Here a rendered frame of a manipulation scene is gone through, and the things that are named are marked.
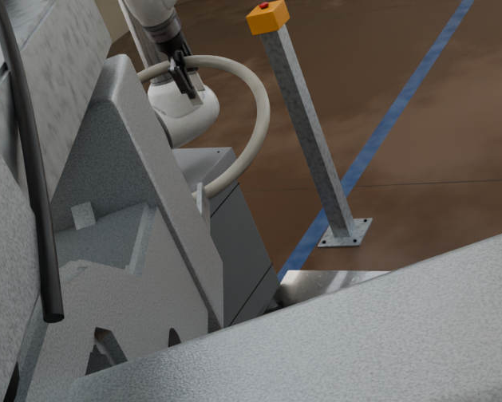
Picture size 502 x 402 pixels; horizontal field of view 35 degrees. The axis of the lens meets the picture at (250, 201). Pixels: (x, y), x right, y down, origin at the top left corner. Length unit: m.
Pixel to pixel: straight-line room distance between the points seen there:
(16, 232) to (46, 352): 0.11
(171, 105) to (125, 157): 1.40
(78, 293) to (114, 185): 0.39
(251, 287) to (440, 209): 1.15
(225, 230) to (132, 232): 1.55
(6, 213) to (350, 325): 0.27
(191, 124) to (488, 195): 1.53
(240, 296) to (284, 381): 2.09
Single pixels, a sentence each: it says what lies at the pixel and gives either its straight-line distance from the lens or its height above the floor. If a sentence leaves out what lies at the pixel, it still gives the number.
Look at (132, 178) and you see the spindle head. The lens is 1.13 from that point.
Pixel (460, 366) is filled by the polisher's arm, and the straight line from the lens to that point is 0.55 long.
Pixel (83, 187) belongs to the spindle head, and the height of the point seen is 1.48.
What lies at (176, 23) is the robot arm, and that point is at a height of 1.43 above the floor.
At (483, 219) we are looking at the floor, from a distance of 3.43.
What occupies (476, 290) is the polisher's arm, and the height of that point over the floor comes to 1.52.
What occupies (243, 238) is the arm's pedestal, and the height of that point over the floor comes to 0.58.
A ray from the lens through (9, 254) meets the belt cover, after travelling 0.60.
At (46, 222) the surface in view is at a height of 1.64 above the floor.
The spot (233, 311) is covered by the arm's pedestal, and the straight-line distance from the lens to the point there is 2.64.
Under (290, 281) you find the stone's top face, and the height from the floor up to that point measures 0.87.
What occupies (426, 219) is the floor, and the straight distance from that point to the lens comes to 3.52.
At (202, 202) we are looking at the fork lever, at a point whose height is 1.16.
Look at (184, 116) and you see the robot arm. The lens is 2.52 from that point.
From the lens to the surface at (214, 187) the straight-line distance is 1.74.
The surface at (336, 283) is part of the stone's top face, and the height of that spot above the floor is 0.87.
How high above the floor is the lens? 1.89
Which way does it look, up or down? 27 degrees down
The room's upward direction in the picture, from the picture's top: 23 degrees counter-clockwise
